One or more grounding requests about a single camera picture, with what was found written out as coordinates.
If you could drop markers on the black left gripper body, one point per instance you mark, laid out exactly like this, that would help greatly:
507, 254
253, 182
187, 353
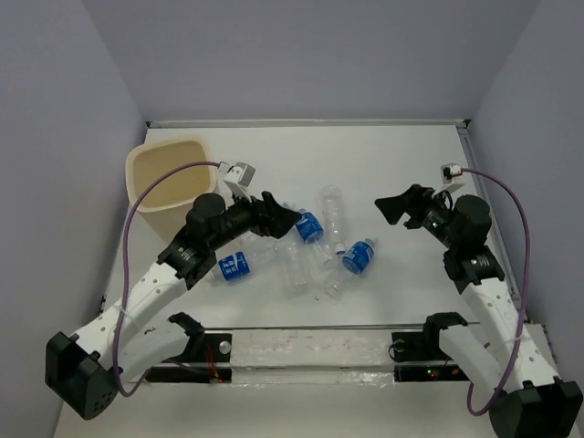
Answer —
244, 217

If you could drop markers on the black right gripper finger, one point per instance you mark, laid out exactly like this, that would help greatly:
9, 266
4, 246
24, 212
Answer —
396, 204
393, 217

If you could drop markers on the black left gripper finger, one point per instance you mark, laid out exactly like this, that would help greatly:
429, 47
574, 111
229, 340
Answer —
277, 213
277, 228

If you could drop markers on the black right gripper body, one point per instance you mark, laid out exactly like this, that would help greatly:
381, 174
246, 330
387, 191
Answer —
429, 213

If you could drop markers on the blue label bottle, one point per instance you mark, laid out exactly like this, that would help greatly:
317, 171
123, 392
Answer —
311, 234
252, 256
359, 256

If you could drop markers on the clear bottle without label top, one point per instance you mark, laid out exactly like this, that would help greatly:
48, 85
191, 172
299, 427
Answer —
333, 213

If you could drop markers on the clear crushed bottle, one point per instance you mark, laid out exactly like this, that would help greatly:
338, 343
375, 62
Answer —
334, 280

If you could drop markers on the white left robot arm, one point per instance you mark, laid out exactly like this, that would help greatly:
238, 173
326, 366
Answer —
86, 368

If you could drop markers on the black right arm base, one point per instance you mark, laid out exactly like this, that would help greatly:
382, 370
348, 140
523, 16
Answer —
416, 354

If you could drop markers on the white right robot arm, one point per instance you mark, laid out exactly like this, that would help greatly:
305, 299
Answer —
527, 398

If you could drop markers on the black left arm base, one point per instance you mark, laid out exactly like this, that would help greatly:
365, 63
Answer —
205, 359

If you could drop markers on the beige plastic bin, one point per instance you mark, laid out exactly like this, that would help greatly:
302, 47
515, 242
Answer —
164, 209

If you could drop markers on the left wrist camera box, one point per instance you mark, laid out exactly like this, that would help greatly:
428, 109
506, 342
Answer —
237, 178

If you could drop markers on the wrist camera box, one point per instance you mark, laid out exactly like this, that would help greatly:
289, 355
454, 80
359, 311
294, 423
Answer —
237, 178
452, 178

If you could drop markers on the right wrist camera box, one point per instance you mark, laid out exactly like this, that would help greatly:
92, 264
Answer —
452, 178

